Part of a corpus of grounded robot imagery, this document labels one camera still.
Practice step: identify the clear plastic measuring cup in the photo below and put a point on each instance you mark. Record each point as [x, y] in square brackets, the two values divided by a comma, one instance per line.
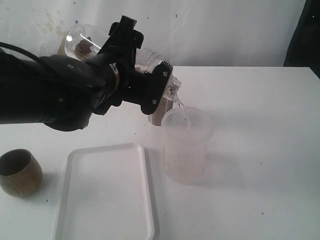
[81, 31]

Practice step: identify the brown chocolate pieces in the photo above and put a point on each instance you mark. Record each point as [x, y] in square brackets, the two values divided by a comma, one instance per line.
[83, 48]

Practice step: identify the dark object at right edge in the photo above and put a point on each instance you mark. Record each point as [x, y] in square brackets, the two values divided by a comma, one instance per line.
[304, 47]

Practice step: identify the clear dome lid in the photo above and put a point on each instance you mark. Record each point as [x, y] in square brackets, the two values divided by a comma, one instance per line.
[151, 63]

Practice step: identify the white rectangular tray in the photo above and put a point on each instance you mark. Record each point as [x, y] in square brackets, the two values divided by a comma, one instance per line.
[105, 195]

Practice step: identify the stainless steel cup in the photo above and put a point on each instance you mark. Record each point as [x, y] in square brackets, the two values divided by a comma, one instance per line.
[164, 106]

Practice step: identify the brown wooden cup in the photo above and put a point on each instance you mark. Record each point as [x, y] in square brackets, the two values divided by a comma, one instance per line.
[20, 173]

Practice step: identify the frosted plastic container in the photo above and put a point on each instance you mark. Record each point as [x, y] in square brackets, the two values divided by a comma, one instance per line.
[185, 139]

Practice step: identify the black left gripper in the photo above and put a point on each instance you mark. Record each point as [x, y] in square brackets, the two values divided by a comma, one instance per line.
[115, 67]

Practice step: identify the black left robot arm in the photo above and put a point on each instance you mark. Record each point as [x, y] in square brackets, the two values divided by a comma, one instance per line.
[62, 92]

